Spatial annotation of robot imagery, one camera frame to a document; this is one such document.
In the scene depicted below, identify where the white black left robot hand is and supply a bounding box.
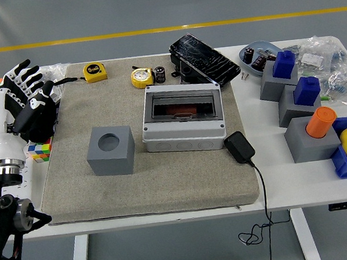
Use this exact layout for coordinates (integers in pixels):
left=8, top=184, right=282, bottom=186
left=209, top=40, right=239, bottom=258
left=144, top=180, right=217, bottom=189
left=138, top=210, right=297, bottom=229
left=0, top=57, right=62, bottom=164

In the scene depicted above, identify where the grey electrical box with lid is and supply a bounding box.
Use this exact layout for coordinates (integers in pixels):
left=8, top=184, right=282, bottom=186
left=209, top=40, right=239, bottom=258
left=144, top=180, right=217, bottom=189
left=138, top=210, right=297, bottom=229
left=136, top=78, right=228, bottom=158

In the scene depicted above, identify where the black case with cracked glossy lid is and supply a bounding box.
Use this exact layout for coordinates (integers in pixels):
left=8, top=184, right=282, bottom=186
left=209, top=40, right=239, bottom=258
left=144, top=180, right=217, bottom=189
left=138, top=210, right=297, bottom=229
left=167, top=28, right=243, bottom=93

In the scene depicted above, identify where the black cloth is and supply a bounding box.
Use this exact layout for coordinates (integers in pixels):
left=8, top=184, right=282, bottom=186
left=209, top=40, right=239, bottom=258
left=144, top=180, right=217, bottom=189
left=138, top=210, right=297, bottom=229
left=17, top=86, right=62, bottom=145

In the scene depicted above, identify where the white power strip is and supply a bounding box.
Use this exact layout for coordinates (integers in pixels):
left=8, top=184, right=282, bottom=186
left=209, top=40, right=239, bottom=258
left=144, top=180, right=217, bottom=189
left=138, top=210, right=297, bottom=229
left=8, top=150, right=46, bottom=211

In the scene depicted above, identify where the clear plastic bag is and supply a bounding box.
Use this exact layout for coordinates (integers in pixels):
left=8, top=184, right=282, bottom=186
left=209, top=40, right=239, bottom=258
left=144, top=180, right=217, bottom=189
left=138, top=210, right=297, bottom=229
left=38, top=62, right=73, bottom=86

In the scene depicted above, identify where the square yellow tape measure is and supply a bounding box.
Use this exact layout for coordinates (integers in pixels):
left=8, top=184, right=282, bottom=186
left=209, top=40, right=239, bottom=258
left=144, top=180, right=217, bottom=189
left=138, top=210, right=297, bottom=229
left=82, top=61, right=109, bottom=85

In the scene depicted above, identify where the grey block with round hole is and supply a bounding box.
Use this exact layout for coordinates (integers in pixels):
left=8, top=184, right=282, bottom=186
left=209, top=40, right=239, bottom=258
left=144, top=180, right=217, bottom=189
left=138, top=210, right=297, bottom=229
left=83, top=123, right=139, bottom=179

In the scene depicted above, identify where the round yellow tape measure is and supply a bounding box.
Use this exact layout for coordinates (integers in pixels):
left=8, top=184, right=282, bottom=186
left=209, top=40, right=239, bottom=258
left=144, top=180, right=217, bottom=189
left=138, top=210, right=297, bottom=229
left=129, top=64, right=157, bottom=90

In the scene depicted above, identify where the black capacitor with silver cap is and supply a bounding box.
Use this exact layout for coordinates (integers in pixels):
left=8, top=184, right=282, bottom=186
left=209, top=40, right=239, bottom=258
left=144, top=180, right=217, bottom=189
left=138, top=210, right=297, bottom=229
left=153, top=65, right=167, bottom=85

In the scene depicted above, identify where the grey-brown mat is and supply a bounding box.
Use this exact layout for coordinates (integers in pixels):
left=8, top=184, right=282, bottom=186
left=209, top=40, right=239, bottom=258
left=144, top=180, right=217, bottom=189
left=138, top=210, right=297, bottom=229
left=26, top=45, right=262, bottom=227

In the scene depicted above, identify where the black power adapter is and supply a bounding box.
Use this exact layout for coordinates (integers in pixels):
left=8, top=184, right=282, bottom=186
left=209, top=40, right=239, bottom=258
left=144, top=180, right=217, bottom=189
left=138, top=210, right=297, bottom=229
left=222, top=129, right=257, bottom=167

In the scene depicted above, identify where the dark brown capacitor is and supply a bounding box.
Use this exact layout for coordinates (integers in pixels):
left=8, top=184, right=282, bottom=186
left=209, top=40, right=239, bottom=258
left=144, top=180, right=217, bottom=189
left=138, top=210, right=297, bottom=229
left=249, top=54, right=269, bottom=72

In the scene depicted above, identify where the blue-grey oval tray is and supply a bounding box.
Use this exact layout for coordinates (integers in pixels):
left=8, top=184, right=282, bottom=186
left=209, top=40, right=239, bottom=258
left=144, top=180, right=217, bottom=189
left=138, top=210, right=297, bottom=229
left=238, top=38, right=283, bottom=79

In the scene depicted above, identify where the grey block holder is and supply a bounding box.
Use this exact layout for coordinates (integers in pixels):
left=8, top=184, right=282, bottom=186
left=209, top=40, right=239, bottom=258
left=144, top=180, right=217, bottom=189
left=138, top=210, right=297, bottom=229
left=282, top=112, right=344, bottom=165
left=275, top=80, right=325, bottom=128
left=256, top=57, right=302, bottom=103

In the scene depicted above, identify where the silver metal part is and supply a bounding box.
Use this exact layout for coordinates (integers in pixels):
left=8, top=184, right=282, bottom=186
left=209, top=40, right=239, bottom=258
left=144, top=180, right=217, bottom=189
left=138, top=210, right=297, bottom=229
left=257, top=48, right=276, bottom=62

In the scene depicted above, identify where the blue plastic block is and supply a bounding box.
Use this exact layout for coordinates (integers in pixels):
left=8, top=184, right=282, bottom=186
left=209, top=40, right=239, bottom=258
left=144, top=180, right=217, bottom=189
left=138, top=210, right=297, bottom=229
left=291, top=74, right=323, bottom=108
left=270, top=49, right=298, bottom=80

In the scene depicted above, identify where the black tape measure strap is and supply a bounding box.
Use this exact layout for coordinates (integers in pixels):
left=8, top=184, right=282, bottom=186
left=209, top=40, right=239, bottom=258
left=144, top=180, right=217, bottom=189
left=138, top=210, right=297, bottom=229
left=51, top=75, right=87, bottom=87

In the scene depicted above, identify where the black adapter cord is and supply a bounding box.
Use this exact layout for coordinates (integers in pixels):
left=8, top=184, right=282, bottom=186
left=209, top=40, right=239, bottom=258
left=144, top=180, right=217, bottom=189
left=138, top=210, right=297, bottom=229
left=230, top=155, right=295, bottom=260

